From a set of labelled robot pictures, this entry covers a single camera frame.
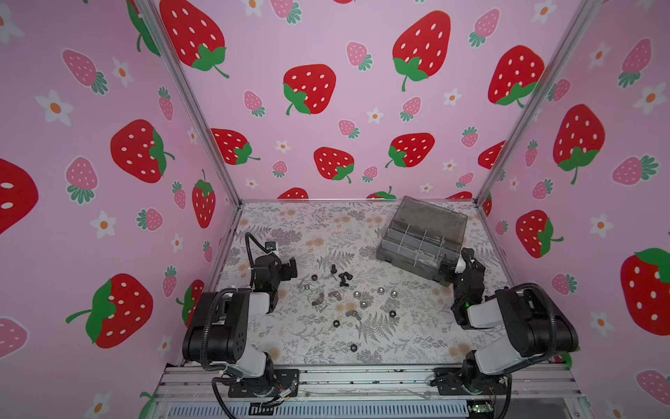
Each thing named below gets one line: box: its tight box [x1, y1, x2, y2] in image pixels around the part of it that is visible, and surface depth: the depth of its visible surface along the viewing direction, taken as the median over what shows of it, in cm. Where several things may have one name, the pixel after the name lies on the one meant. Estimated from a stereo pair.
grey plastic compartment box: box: [376, 195, 468, 287], surface depth 113 cm
